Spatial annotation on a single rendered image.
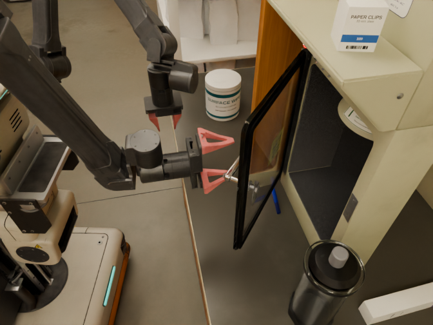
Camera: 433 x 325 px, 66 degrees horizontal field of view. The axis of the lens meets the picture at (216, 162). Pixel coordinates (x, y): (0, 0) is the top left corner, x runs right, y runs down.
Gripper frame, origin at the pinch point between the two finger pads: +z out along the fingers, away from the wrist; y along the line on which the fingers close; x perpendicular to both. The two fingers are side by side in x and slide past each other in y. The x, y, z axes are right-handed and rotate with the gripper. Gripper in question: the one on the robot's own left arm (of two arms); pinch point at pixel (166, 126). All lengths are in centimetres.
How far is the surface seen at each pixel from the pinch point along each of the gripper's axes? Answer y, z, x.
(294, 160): 33.4, 3.8, -17.7
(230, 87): 24.0, 1.6, 18.5
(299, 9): 24, -41, -24
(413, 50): 32, -42, -43
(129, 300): -32, 110, 0
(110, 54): -41, 110, 269
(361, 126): 35, -23, -36
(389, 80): 27, -40, -46
